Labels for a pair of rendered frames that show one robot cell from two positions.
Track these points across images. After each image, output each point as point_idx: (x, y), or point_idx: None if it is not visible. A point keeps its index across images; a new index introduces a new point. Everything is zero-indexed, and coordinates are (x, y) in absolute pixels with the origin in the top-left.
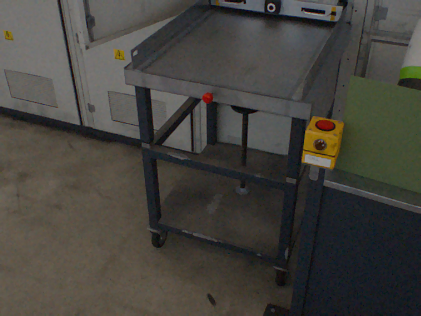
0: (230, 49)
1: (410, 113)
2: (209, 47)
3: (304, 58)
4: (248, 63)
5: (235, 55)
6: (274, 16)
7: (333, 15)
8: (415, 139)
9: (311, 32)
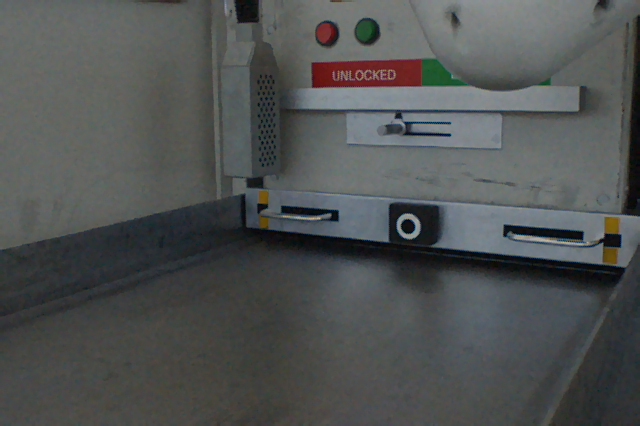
0: (218, 340)
1: None
2: (151, 328)
3: (510, 385)
4: (255, 393)
5: (224, 360)
6: (421, 257)
7: (613, 248)
8: None
9: (538, 298)
